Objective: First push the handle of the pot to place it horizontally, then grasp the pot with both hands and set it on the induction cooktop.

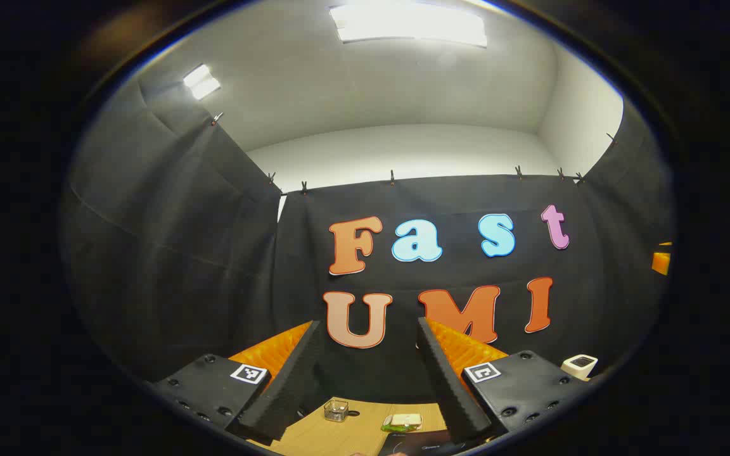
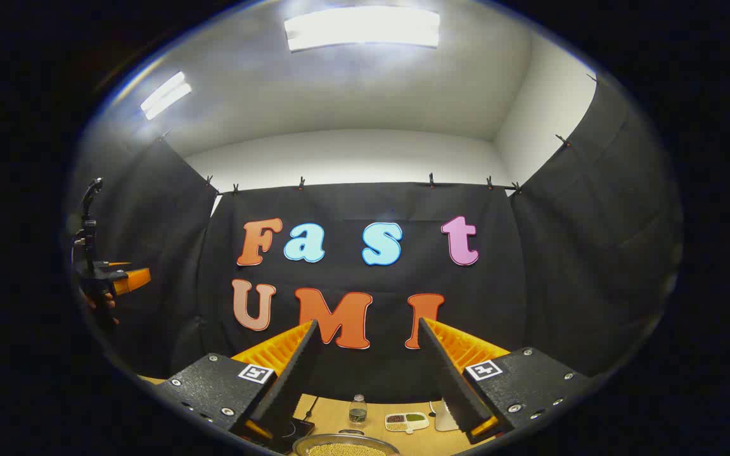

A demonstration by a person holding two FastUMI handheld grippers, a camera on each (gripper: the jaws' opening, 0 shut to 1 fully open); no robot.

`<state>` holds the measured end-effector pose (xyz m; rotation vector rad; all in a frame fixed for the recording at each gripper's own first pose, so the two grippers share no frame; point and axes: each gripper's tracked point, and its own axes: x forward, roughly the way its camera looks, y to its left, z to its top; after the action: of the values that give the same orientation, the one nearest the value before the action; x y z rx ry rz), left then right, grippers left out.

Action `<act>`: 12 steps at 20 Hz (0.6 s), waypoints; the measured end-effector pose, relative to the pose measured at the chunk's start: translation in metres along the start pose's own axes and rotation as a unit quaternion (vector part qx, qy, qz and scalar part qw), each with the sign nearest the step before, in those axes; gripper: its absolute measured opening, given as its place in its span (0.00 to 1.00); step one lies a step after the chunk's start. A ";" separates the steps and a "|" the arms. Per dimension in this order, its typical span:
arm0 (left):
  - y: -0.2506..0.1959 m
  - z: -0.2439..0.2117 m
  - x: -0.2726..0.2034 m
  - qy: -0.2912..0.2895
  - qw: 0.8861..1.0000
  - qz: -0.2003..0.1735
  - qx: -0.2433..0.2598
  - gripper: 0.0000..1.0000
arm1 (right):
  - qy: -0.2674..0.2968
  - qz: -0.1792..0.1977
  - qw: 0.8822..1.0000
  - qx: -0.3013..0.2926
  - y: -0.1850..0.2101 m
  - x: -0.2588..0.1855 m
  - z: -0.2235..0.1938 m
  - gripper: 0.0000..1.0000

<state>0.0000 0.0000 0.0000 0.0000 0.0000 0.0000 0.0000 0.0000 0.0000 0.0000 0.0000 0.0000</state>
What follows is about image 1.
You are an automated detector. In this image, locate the large ceiling light panel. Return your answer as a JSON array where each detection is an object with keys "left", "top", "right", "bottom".
[{"left": 329, "top": 3, "right": 489, "bottom": 49}]

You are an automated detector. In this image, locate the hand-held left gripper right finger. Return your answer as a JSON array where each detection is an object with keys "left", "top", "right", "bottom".
[{"left": 416, "top": 316, "right": 594, "bottom": 445}]

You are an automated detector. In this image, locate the white toaster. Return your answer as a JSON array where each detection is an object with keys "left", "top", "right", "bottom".
[{"left": 561, "top": 354, "right": 599, "bottom": 382}]

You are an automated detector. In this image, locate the sandwich with lettuce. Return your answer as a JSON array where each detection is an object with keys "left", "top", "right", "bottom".
[{"left": 382, "top": 413, "right": 423, "bottom": 434}]

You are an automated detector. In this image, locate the black induction cooktop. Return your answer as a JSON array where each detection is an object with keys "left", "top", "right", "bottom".
[{"left": 378, "top": 429, "right": 467, "bottom": 456}]

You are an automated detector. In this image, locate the row of black cloth clips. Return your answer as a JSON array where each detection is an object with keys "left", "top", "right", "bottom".
[{"left": 210, "top": 111, "right": 619, "bottom": 194}]

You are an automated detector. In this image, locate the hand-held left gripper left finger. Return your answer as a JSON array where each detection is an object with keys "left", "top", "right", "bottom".
[{"left": 151, "top": 320, "right": 326, "bottom": 443}]

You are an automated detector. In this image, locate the small ceiling light panel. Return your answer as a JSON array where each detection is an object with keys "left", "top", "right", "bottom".
[{"left": 182, "top": 63, "right": 222, "bottom": 101}]

